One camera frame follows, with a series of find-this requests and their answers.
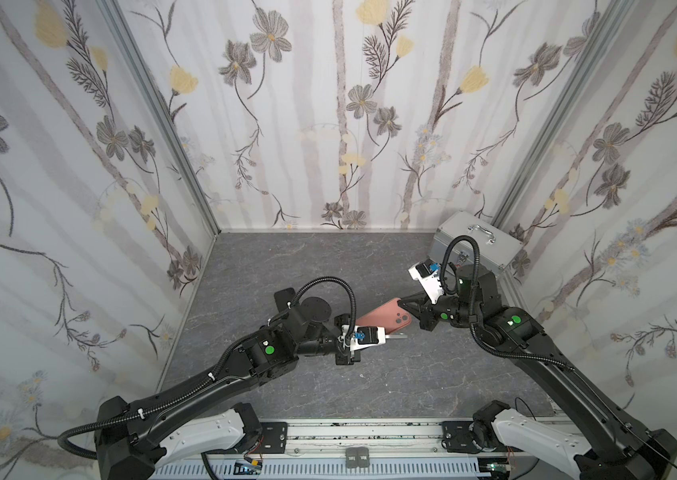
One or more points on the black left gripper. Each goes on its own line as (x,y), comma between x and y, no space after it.
(346,341)

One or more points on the silver aluminium case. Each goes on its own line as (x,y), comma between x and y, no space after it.
(498,249)

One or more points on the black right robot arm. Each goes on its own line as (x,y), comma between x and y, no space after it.
(609,443)

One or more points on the white slotted cable duct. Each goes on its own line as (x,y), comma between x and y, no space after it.
(335,468)

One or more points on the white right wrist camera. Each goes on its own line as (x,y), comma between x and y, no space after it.
(427,273)

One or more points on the pink phone case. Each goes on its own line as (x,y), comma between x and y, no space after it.
(389,316)

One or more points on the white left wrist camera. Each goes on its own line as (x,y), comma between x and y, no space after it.
(363,337)

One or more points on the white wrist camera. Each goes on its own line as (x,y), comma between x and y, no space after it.
(427,273)
(363,337)

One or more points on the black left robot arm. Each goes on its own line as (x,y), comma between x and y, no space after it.
(131,440)

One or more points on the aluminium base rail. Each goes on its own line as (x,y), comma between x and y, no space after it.
(358,441)

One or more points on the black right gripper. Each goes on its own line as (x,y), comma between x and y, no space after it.
(430,312)

